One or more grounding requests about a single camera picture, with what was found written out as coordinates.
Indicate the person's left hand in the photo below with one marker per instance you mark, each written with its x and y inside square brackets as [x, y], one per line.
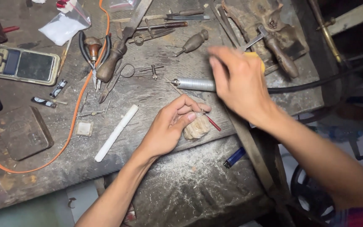
[161, 131]

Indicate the person's right hand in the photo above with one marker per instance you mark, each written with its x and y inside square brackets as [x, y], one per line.
[244, 88]

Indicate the white plastic stick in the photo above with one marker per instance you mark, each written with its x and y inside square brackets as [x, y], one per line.
[115, 134]

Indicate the thin red-tipped stick tool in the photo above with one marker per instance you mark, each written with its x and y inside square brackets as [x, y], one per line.
[213, 123]

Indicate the silver rotary handpiece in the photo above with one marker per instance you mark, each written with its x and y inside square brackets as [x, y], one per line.
[194, 84]

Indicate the flat metal files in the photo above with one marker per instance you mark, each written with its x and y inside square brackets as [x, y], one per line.
[227, 25]

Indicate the small metal scissors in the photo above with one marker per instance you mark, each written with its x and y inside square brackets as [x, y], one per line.
[113, 82]

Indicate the blue lighter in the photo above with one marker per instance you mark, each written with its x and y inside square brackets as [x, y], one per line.
[234, 157]

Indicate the small drill bits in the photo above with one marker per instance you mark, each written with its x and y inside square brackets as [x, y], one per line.
[93, 113]

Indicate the small square white block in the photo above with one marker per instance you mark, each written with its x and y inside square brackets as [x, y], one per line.
[84, 128]

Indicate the brass pipe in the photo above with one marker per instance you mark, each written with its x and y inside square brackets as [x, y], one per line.
[325, 30]

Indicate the black and white battery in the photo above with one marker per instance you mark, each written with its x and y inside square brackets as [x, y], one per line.
[58, 89]
[43, 102]

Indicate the thin wooden stick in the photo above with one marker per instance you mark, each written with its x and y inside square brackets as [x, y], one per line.
[64, 58]

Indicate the black wheel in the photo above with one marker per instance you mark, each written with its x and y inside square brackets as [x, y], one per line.
[310, 195]

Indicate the small clear plastic bag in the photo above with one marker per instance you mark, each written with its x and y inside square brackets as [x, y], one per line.
[123, 4]

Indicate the dark metal tin box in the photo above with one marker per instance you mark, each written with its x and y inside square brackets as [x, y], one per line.
[24, 132]

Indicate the clear plastic bag white powder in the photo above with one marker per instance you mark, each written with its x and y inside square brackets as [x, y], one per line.
[63, 26]

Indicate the digital pocket scale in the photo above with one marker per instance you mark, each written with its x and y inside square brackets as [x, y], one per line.
[22, 64]

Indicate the person's red shorts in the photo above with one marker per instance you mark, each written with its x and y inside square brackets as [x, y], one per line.
[362, 217]

